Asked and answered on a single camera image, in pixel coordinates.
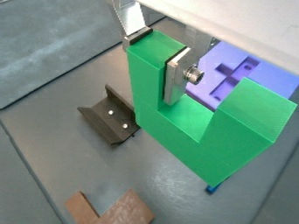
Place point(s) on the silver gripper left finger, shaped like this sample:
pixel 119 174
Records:
pixel 130 20

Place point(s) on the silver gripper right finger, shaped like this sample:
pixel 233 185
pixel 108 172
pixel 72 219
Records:
pixel 182 66

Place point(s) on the green U-shaped block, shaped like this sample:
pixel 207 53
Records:
pixel 215 142

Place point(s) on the purple board with cross slot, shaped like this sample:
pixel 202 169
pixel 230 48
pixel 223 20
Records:
pixel 226 65

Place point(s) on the small blue object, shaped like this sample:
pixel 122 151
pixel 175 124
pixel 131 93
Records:
pixel 211 189

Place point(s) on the brown T-shaped block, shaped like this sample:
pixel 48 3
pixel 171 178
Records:
pixel 129 211

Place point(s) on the black angle bracket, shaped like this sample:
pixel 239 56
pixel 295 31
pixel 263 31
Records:
pixel 112 117

